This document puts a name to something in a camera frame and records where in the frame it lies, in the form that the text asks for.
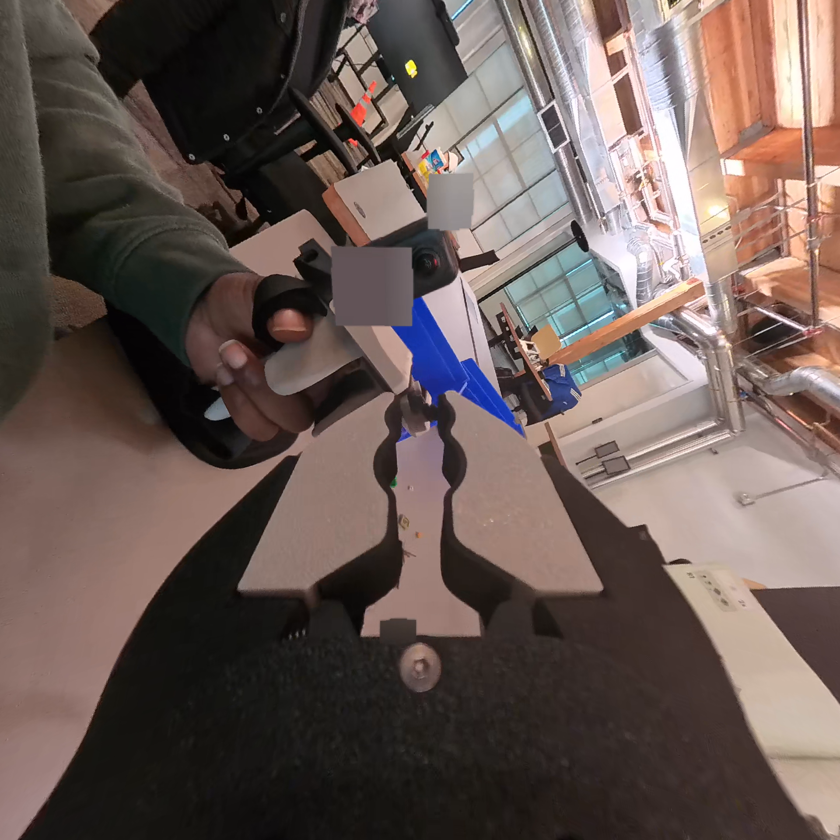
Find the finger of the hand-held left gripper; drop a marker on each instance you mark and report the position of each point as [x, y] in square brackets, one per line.
[387, 354]

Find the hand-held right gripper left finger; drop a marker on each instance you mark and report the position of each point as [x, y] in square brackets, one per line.
[308, 525]

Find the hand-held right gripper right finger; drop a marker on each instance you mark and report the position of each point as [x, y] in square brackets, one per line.
[518, 525]

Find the small grey toy brick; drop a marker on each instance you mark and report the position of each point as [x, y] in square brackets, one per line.
[417, 420]

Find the person's left forearm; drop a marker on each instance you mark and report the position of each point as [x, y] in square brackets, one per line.
[79, 197]

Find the grey desk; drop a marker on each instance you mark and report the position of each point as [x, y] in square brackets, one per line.
[98, 558]

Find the person's left hand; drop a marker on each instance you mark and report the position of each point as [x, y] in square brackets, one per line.
[223, 315]

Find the blue plastic storage bin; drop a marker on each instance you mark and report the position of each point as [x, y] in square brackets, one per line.
[453, 354]

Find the white top wooden table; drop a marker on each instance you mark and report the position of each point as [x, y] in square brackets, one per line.
[380, 190]

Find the black honeycomb cushion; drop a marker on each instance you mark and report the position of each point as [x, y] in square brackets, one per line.
[216, 453]

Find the orange traffic cone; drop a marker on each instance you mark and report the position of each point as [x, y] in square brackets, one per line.
[363, 108]

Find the black ceiling vent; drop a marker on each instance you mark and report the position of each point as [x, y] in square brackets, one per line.
[552, 128]

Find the wooden ceiling beam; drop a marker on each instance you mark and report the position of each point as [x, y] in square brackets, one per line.
[630, 321]

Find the black cabinet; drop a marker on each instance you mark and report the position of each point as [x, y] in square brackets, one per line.
[420, 39]

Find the brick building instruction booklet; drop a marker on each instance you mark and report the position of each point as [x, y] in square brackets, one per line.
[754, 656]

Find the silver spiral duct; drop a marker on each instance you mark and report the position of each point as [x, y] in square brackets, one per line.
[518, 39]
[571, 98]

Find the large silver duct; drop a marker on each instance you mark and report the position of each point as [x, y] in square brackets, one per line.
[689, 164]

